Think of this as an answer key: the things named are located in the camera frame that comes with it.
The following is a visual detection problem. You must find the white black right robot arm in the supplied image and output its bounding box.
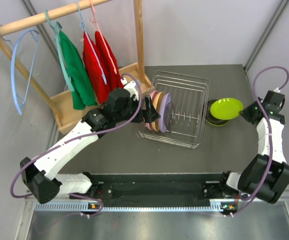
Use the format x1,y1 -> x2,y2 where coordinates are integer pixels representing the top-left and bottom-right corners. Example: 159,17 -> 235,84
217,90 -> 289,204

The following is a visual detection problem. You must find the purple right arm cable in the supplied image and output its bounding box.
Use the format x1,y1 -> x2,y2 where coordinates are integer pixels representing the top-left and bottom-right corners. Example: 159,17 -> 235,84
221,65 -> 289,217

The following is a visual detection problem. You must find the light blue empty hanger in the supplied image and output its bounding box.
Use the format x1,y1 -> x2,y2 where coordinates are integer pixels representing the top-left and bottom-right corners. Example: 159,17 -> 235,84
9,28 -> 42,116

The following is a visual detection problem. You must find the green shirt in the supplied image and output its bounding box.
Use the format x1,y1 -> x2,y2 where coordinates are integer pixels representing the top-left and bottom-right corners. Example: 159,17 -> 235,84
59,31 -> 98,110

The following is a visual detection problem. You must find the pink plastic plate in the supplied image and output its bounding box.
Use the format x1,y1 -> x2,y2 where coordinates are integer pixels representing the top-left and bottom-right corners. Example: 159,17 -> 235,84
145,90 -> 158,131

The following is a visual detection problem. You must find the red shirt right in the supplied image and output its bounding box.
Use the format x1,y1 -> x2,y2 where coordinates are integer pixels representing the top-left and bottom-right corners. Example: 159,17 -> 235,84
95,31 -> 124,93

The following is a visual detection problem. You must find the wooden clothes rack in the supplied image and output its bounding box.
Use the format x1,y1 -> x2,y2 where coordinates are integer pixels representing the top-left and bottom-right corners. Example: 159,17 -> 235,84
0,0 -> 153,135

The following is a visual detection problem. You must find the metal wire dish rack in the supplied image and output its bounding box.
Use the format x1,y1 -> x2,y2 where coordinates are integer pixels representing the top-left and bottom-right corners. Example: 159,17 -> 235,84
137,70 -> 210,149

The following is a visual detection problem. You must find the pink hanger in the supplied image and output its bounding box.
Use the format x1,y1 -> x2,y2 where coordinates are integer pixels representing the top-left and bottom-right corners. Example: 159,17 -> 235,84
89,0 -> 118,75

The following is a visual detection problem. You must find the grey slotted cable duct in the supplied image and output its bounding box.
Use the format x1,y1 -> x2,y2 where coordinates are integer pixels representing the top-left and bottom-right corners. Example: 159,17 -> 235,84
34,201 -> 239,212

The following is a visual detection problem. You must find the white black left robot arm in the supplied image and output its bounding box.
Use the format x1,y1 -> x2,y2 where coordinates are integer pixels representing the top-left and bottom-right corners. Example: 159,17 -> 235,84
20,88 -> 160,204

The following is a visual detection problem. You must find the teal hanger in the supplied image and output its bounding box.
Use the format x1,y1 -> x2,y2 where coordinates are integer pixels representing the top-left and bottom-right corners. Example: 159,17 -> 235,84
44,10 -> 75,92

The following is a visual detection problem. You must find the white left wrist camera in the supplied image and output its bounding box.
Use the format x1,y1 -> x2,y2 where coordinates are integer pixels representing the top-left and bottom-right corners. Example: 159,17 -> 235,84
121,77 -> 140,101

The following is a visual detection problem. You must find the red shirt left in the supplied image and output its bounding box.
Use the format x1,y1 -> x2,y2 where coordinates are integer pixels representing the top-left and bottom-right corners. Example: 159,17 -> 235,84
82,33 -> 109,105

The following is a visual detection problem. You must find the dark plate under green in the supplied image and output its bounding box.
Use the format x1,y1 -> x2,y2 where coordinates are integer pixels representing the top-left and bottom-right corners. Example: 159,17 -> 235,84
205,99 -> 229,127

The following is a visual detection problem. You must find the red shirt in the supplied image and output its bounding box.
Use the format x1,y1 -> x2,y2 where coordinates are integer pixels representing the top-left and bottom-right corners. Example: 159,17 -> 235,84
82,33 -> 109,105
95,31 -> 124,93

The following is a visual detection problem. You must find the purple plastic plate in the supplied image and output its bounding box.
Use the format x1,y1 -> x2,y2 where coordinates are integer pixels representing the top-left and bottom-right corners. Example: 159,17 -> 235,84
158,93 -> 172,133

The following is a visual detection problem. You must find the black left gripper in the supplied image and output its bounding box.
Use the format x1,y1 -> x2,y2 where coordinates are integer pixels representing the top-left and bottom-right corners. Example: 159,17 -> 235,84
115,95 -> 160,124

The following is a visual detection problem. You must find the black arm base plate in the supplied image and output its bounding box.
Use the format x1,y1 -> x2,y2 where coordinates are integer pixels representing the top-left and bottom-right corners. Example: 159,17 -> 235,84
68,181 -> 238,201

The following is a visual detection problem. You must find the yellow plastic plate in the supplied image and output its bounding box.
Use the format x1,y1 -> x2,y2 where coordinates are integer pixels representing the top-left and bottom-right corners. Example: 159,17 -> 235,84
151,91 -> 165,132

